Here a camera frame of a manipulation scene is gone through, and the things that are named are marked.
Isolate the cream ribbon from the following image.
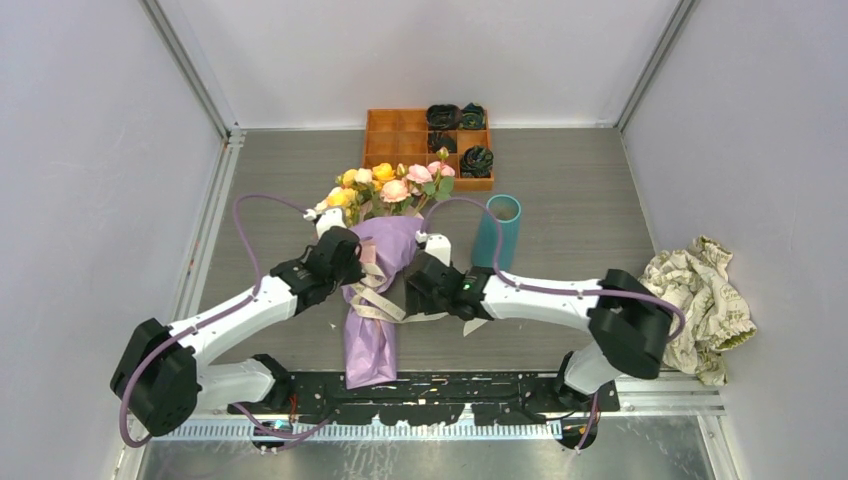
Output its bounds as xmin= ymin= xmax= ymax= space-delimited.
xmin=349 ymin=263 xmax=448 ymax=324

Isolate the purple wrapping paper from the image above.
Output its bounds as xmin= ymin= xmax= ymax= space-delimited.
xmin=343 ymin=214 xmax=423 ymax=389

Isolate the yellow pink flower bunch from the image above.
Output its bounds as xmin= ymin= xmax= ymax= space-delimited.
xmin=314 ymin=149 xmax=458 ymax=226

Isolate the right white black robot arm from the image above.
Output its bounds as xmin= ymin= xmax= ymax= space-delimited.
xmin=403 ymin=252 xmax=672 ymax=411

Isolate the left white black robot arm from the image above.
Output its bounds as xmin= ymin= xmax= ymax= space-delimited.
xmin=110 ymin=226 xmax=364 ymax=437

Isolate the teal vase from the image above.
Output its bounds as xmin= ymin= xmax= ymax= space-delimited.
xmin=471 ymin=194 xmax=522 ymax=270

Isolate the dark rolled cloth front-right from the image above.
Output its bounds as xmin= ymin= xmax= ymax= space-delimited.
xmin=459 ymin=145 xmax=494 ymax=178

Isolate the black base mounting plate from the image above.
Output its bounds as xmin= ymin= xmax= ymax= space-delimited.
xmin=244 ymin=371 xmax=590 ymax=427

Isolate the orange compartment tray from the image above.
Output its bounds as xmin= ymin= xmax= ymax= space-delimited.
xmin=362 ymin=108 xmax=495 ymax=192

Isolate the dark rolled cloth middle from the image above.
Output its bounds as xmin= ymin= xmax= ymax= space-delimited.
xmin=427 ymin=131 xmax=457 ymax=154

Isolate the dark rolled cloth back-left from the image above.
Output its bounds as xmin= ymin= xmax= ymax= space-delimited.
xmin=425 ymin=104 xmax=463 ymax=131

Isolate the dark rolled cloth back-right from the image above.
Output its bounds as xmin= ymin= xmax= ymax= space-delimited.
xmin=460 ymin=102 xmax=487 ymax=130

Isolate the crumpled cream patterned cloth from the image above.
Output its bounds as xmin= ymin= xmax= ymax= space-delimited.
xmin=639 ymin=235 xmax=757 ymax=387

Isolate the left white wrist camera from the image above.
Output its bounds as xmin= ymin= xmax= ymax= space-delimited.
xmin=303 ymin=207 xmax=347 ymax=240

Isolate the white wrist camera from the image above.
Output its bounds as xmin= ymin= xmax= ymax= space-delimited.
xmin=415 ymin=231 xmax=452 ymax=267
xmin=303 ymin=207 xmax=347 ymax=240

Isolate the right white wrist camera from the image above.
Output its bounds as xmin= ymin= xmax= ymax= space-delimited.
xmin=415 ymin=231 xmax=452 ymax=267

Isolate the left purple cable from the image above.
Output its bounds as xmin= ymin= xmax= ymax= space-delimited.
xmin=117 ymin=193 xmax=333 ymax=453

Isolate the aluminium front rail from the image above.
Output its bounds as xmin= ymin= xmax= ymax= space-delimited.
xmin=162 ymin=372 xmax=725 ymax=449

